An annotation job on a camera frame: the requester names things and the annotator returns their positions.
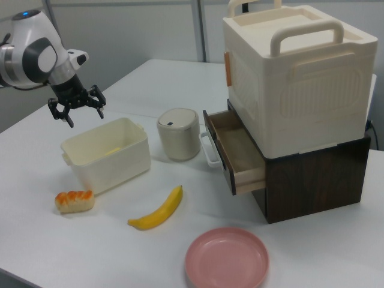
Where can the dark wood cabinet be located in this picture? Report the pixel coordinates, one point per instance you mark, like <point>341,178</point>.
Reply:
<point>315,186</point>

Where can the orange box latch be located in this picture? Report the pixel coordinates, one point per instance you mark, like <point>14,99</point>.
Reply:
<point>227,69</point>

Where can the pink plate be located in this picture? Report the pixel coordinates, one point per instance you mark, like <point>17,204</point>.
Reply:
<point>226,258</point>

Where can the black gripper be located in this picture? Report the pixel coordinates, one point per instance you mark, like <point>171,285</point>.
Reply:
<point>70,93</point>

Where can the black stand pole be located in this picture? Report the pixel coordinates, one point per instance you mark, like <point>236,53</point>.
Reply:
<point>245,6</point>

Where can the white plastic box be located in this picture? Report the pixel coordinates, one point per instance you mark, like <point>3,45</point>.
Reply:
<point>120,171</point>

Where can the toy salmon roe sushi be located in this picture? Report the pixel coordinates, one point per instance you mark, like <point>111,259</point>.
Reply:
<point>75,202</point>

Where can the yellow toy banana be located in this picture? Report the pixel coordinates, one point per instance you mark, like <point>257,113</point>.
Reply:
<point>162,213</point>

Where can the cream mini trash can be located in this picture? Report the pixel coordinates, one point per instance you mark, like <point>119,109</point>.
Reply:
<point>180,141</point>

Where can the dark wood drawer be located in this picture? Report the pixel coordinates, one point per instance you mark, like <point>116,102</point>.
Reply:
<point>240,156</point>

